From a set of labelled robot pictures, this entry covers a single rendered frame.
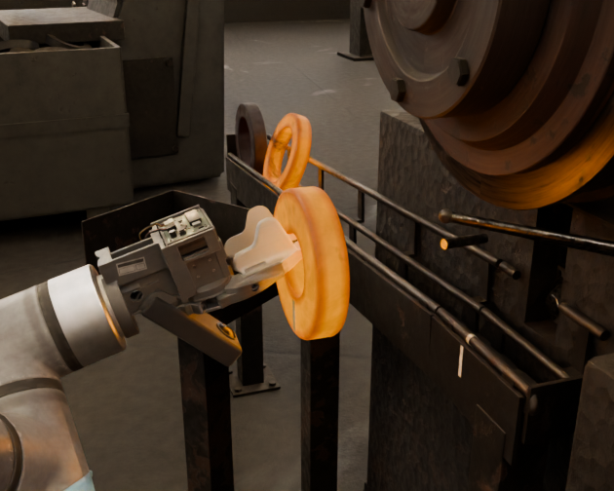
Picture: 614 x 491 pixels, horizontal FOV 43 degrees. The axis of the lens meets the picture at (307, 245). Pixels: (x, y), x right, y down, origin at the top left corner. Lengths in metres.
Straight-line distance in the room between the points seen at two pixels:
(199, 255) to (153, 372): 1.52
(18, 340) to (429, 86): 0.44
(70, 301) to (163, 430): 1.29
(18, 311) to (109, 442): 1.26
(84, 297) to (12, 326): 0.07
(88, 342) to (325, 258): 0.23
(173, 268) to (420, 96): 0.28
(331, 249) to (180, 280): 0.14
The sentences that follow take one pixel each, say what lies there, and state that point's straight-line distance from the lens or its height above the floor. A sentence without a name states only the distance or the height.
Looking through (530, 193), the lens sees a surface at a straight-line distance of 0.76.
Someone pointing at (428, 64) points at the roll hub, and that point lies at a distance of 0.76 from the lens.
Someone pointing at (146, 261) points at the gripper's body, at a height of 0.86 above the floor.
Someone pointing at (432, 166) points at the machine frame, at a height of 0.83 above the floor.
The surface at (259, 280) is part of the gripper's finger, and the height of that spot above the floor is 0.83.
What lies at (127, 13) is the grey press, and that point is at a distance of 3.58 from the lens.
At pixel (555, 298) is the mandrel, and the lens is 0.94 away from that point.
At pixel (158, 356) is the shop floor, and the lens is 2.31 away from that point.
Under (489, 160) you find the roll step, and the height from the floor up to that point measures 0.93.
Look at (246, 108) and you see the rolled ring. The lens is 1.83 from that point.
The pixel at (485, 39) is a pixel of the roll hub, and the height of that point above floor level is 1.06.
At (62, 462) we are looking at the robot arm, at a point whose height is 0.73.
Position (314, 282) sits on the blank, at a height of 0.83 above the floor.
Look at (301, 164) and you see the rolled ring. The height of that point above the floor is 0.70.
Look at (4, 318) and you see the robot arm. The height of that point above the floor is 0.82.
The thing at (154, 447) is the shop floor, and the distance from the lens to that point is 1.94.
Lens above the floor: 1.14
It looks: 22 degrees down
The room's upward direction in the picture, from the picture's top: straight up
